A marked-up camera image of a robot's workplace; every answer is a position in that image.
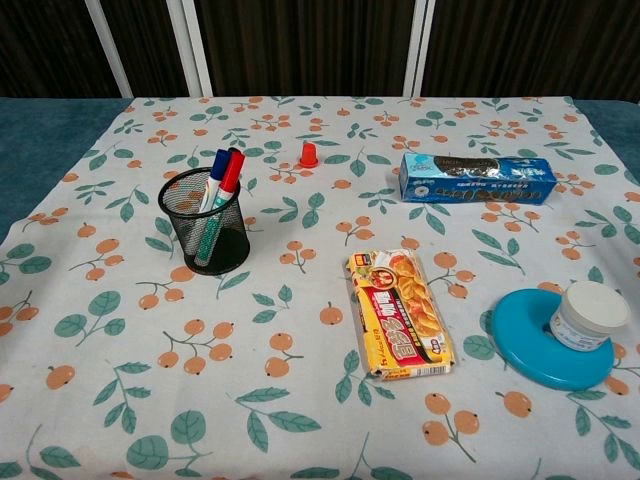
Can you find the blue cap whiteboard marker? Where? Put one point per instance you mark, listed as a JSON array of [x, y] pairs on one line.
[[219, 167]]

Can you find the black mesh pen holder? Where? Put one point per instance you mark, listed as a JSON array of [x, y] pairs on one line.
[[227, 250]]

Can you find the red cap whiteboard marker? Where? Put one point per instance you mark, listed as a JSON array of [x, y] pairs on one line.
[[232, 172]]

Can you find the small orange rubber cap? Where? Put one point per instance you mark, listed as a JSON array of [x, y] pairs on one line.
[[309, 156]]

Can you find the yellow snack box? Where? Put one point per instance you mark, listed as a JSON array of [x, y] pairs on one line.
[[400, 315]]

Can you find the blue cookie box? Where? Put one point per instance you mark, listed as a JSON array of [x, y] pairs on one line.
[[475, 179]]

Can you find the floral print tablecloth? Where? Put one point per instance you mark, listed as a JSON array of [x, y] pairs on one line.
[[310, 410]]

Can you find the white plastic jar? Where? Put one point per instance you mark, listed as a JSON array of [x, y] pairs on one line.
[[590, 315]]

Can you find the white frame post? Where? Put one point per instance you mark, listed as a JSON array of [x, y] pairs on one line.
[[192, 50], [111, 50], [419, 50]]

